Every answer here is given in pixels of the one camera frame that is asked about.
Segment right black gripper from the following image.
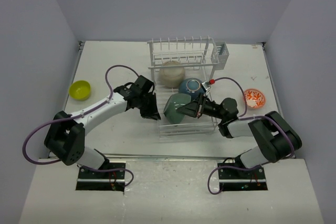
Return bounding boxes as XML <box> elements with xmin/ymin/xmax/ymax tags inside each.
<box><xmin>177</xmin><ymin>93</ymin><xmax>226</xmax><ymax>121</ymax></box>

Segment dark green bowl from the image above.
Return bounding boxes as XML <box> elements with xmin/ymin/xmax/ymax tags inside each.
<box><xmin>163</xmin><ymin>93</ymin><xmax>191</xmax><ymax>124</ymax></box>

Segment blue bowl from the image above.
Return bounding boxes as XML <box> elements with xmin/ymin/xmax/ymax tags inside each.
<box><xmin>178</xmin><ymin>78</ymin><xmax>205</xmax><ymax>100</ymax></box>

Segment white wire dish rack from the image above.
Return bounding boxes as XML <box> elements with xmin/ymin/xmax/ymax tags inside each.
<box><xmin>148</xmin><ymin>37</ymin><xmax>219</xmax><ymax>137</ymax></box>

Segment white orange patterned bowl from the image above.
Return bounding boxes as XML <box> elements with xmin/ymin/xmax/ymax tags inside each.
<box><xmin>244</xmin><ymin>89</ymin><xmax>266</xmax><ymax>109</ymax></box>

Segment yellow bowl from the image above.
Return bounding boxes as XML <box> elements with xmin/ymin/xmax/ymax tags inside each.
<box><xmin>68</xmin><ymin>80</ymin><xmax>91</xmax><ymax>101</ymax></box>

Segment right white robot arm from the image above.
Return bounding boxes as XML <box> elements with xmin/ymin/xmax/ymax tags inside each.
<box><xmin>177</xmin><ymin>95</ymin><xmax>302</xmax><ymax>178</ymax></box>

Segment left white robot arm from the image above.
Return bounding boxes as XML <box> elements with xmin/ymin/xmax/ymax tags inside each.
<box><xmin>44</xmin><ymin>76</ymin><xmax>161</xmax><ymax>178</ymax></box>

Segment beige bowl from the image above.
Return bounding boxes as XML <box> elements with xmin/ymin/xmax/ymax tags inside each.
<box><xmin>159</xmin><ymin>61</ymin><xmax>185</xmax><ymax>88</ymax></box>

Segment grey cutlery holder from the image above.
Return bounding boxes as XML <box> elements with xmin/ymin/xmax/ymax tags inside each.
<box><xmin>215</xmin><ymin>42</ymin><xmax>229</xmax><ymax>70</ymax></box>

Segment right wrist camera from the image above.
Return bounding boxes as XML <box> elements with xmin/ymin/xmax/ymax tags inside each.
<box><xmin>201</xmin><ymin>81</ymin><xmax>212</xmax><ymax>96</ymax></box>

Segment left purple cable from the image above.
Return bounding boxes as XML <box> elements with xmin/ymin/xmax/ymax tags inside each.
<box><xmin>22</xmin><ymin>65</ymin><xmax>142</xmax><ymax>189</ymax></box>

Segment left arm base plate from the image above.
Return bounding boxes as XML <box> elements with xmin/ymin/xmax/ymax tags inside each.
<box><xmin>76</xmin><ymin>168</ymin><xmax>125</xmax><ymax>192</ymax></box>

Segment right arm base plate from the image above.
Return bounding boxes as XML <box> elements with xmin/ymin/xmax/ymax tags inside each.
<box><xmin>218</xmin><ymin>168</ymin><xmax>268</xmax><ymax>191</ymax></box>

